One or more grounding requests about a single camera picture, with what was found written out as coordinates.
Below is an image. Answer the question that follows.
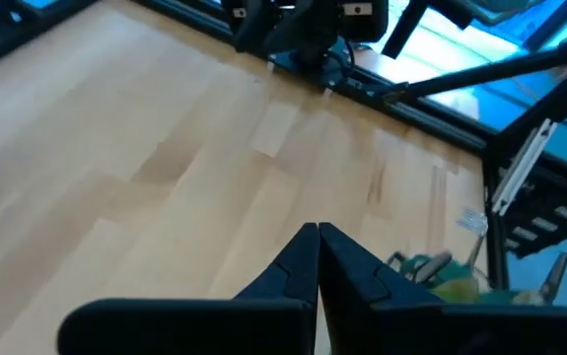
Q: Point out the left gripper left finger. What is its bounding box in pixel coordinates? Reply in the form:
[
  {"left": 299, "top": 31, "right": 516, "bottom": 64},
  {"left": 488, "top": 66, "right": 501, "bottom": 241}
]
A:
[{"left": 233, "top": 221, "right": 319, "bottom": 355}]

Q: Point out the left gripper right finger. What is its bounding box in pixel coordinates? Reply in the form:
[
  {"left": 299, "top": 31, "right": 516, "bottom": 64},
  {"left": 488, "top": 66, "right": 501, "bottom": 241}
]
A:
[{"left": 318, "top": 221, "right": 443, "bottom": 355}]

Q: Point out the claw hand rake wooden handle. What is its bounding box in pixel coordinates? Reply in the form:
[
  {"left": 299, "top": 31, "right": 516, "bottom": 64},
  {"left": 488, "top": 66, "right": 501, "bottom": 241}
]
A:
[{"left": 455, "top": 206, "right": 490, "bottom": 270}]

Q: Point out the cream and green gardening bag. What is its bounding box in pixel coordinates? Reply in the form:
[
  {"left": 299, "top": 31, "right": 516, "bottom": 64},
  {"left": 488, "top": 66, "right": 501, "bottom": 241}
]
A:
[{"left": 386, "top": 249, "right": 553, "bottom": 308}]

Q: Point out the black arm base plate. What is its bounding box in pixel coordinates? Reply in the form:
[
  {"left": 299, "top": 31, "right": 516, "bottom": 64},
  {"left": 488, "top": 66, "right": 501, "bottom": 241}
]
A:
[{"left": 266, "top": 47, "right": 366, "bottom": 91}]

